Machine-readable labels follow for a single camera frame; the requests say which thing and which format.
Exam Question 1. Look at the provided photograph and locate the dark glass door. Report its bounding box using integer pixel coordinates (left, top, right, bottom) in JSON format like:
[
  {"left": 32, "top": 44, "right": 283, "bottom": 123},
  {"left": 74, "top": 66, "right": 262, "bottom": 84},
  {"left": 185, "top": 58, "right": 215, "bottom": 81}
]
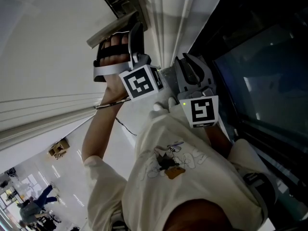
[{"left": 187, "top": 0, "right": 308, "bottom": 231}]

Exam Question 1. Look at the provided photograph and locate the white door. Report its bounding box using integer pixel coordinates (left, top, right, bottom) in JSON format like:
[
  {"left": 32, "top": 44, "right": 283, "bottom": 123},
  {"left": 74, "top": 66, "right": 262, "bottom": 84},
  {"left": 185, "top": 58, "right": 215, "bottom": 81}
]
[{"left": 0, "top": 0, "right": 137, "bottom": 151}]

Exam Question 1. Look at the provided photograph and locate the person's left hand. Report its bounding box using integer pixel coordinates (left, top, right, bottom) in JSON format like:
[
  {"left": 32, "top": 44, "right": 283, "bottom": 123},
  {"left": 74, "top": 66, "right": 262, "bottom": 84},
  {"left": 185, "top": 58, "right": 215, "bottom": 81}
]
[{"left": 99, "top": 33, "right": 130, "bottom": 94}]

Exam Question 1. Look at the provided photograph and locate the thin black cable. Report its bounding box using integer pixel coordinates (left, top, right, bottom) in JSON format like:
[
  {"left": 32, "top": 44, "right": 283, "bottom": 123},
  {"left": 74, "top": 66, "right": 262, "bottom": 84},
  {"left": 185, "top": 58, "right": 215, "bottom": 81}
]
[{"left": 94, "top": 97, "right": 138, "bottom": 137}]

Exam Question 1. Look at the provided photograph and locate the dark stone plinth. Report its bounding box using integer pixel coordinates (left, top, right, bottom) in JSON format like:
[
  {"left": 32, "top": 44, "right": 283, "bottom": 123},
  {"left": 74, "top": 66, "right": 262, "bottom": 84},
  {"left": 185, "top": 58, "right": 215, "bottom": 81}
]
[{"left": 158, "top": 65, "right": 180, "bottom": 100}]

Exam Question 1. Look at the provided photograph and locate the black grey arm strap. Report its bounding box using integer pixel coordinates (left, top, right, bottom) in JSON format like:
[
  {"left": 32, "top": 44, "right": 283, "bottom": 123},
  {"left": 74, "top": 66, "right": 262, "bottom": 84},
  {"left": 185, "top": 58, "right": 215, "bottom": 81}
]
[{"left": 242, "top": 172, "right": 277, "bottom": 224}]

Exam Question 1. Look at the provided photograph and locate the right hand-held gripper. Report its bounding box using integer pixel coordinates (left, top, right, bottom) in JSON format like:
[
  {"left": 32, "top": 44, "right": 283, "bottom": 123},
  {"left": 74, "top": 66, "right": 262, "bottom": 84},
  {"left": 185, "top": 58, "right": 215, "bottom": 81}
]
[{"left": 174, "top": 52, "right": 220, "bottom": 129}]

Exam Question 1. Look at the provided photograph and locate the cream printed t-shirt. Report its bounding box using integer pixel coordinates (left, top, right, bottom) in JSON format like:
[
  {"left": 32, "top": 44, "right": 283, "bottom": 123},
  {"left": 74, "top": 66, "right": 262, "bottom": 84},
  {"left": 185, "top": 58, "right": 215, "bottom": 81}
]
[{"left": 83, "top": 88, "right": 280, "bottom": 231}]

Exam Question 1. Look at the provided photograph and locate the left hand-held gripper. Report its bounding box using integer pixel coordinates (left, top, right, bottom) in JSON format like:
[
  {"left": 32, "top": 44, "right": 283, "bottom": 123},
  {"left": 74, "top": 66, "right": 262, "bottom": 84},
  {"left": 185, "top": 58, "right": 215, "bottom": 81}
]
[{"left": 92, "top": 21, "right": 167, "bottom": 103}]

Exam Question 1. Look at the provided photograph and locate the metal door lever handle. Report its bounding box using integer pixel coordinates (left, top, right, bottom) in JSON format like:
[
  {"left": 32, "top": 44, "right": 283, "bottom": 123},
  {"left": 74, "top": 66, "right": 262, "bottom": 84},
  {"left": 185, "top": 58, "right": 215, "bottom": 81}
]
[{"left": 86, "top": 10, "right": 140, "bottom": 50}]

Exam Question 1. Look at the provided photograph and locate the brown cardboard box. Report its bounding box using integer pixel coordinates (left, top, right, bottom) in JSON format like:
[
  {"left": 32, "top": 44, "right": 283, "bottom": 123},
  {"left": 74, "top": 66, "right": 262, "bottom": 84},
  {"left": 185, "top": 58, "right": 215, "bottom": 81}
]
[{"left": 48, "top": 138, "right": 71, "bottom": 160}]

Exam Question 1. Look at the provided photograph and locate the person's right forearm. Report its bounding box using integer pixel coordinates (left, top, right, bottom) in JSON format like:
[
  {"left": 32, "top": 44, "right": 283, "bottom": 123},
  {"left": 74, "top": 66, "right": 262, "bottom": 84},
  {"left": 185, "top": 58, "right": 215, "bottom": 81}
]
[{"left": 204, "top": 125, "right": 233, "bottom": 159}]

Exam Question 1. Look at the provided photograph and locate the person's left forearm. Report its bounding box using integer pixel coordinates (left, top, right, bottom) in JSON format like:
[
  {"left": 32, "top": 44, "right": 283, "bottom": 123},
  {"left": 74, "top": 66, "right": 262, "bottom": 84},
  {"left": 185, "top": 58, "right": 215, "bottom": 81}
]
[{"left": 81, "top": 90, "right": 128, "bottom": 165}]

